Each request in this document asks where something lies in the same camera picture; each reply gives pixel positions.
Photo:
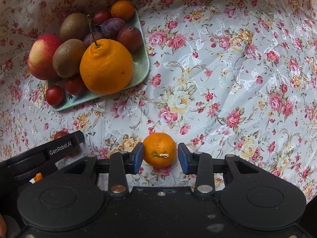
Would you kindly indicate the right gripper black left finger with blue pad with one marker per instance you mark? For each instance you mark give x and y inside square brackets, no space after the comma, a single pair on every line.
[121,164]

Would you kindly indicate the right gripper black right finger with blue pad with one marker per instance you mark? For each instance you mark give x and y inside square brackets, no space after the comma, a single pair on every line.
[199,164]

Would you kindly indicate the mandarin with stem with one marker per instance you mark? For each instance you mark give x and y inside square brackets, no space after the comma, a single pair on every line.
[159,150]

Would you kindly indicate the person's hand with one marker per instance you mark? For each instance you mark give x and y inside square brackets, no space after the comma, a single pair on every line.
[3,228]

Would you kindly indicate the black box white interior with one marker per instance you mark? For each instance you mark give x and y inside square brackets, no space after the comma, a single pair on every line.
[31,180]

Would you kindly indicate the mandarin near tray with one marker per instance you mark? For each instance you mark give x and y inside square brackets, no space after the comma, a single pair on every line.
[38,177]

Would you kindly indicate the dark plum near tray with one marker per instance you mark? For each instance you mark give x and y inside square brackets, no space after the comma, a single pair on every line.
[60,134]

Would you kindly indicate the left cherry tomato on tray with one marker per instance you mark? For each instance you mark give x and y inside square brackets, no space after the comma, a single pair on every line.
[54,95]

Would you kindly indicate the cherry tomato on tray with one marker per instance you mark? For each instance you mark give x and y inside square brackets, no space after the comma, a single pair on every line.
[74,85]
[54,95]

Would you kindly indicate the right cherry tomato on tray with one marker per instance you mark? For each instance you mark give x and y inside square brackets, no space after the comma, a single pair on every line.
[74,85]

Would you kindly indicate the large knobbed orange on tray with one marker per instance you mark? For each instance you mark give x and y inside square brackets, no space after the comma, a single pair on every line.
[106,67]

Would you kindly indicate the light green tray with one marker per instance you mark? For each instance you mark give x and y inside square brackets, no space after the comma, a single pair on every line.
[141,69]

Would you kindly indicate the red apple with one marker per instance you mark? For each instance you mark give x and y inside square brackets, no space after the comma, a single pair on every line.
[40,61]

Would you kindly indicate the front brown kiwi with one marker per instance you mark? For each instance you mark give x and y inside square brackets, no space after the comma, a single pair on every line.
[67,58]

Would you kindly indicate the brown kiwi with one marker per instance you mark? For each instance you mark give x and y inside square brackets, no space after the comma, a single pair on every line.
[75,26]
[67,58]

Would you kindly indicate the small plum behind orange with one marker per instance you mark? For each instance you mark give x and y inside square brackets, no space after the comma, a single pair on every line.
[91,37]

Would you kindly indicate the reddish plum on tray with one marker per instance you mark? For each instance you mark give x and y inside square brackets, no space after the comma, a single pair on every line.
[131,38]

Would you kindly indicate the purple plum on tray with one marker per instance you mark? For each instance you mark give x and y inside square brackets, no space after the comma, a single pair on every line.
[112,27]

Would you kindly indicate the rear brown kiwi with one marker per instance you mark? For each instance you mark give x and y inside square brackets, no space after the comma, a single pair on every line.
[75,26]

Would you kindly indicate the red tomato rear tray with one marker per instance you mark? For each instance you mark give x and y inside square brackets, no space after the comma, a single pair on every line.
[101,16]

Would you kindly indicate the small mandarin on tray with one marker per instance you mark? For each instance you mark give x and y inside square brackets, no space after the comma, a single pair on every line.
[123,10]

